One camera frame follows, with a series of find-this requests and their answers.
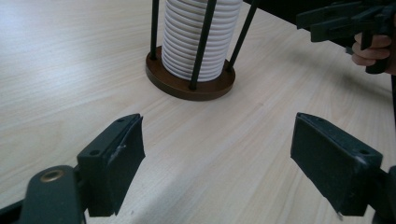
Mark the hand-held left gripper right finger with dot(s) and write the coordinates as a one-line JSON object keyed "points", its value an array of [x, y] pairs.
{"points": [[336, 168]]}

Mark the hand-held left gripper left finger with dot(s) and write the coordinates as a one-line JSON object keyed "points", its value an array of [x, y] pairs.
{"points": [[112, 168]]}

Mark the stack of white paper cups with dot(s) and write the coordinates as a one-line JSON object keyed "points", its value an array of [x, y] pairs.
{"points": [[183, 40]]}

